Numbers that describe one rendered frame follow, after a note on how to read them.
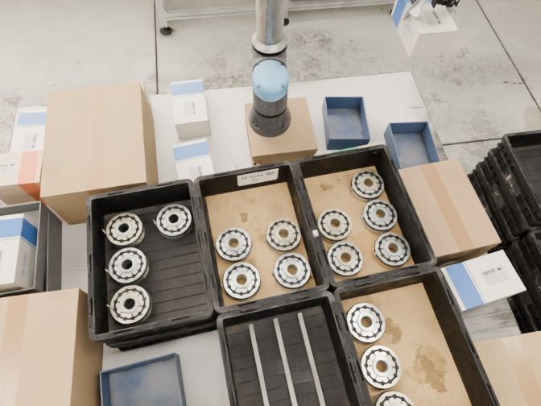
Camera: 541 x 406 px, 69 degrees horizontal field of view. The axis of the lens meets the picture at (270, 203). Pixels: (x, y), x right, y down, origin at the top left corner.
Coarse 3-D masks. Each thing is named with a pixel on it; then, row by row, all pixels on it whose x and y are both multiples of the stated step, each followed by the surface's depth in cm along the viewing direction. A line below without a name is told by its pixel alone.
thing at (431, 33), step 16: (400, 0) 124; (400, 16) 125; (432, 16) 118; (448, 16) 119; (400, 32) 126; (416, 32) 117; (432, 32) 115; (448, 32) 116; (416, 48) 120; (432, 48) 121
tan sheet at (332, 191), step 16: (320, 176) 127; (336, 176) 127; (352, 176) 128; (320, 192) 125; (336, 192) 125; (384, 192) 125; (320, 208) 122; (336, 208) 122; (352, 208) 122; (352, 224) 120; (352, 240) 118; (368, 240) 118; (368, 256) 115; (368, 272) 113
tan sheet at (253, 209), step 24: (240, 192) 124; (264, 192) 124; (288, 192) 124; (216, 216) 120; (240, 216) 120; (264, 216) 120; (288, 216) 120; (216, 240) 116; (264, 240) 117; (264, 264) 113; (264, 288) 110
